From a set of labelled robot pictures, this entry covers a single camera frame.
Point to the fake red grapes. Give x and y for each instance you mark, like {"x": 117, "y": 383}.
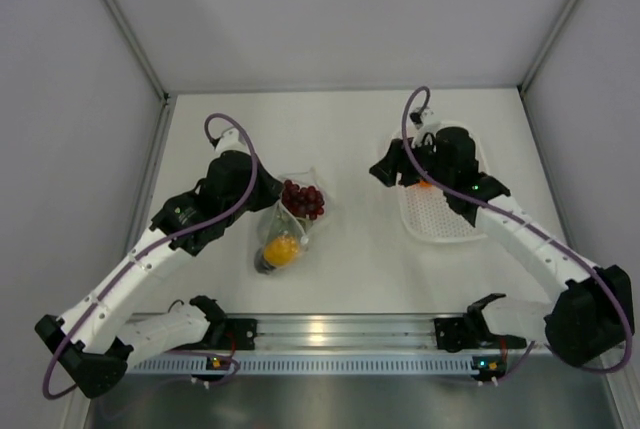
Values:
{"x": 304, "y": 202}

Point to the polka dot zip bag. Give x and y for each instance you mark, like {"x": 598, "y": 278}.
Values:
{"x": 308, "y": 177}

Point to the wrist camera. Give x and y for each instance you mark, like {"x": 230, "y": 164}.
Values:
{"x": 230, "y": 140}
{"x": 423, "y": 118}

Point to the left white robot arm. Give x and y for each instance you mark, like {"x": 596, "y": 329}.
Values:
{"x": 95, "y": 341}

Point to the white perforated plastic basket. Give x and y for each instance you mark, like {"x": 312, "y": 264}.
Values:
{"x": 426, "y": 215}

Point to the aluminium corner post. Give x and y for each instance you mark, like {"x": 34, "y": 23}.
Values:
{"x": 557, "y": 27}
{"x": 134, "y": 45}

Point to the aluminium front rail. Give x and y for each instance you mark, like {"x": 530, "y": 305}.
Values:
{"x": 290, "y": 332}

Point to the right aluminium corner post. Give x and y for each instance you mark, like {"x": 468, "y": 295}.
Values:
{"x": 557, "y": 27}

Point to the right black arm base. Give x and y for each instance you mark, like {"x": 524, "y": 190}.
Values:
{"x": 454, "y": 334}

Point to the left aluminium side rail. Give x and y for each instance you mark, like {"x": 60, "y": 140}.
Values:
{"x": 149, "y": 173}

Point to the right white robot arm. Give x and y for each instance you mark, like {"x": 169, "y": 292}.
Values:
{"x": 589, "y": 308}

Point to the fake green melon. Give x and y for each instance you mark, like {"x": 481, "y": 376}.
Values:
{"x": 279, "y": 221}

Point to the left aluminium corner post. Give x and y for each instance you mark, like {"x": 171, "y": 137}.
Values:
{"x": 134, "y": 45}

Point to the fake yellow lemon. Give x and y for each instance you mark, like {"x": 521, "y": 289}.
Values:
{"x": 281, "y": 251}

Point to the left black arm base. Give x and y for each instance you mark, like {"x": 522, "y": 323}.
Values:
{"x": 236, "y": 333}

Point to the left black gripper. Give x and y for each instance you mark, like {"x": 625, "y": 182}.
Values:
{"x": 271, "y": 189}

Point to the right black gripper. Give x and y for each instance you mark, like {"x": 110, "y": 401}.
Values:
{"x": 396, "y": 161}

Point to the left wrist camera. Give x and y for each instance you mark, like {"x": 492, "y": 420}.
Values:
{"x": 230, "y": 140}

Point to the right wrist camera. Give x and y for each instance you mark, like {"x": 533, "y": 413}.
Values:
{"x": 423, "y": 118}

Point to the white slotted cable duct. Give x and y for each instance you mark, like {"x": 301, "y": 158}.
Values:
{"x": 349, "y": 364}

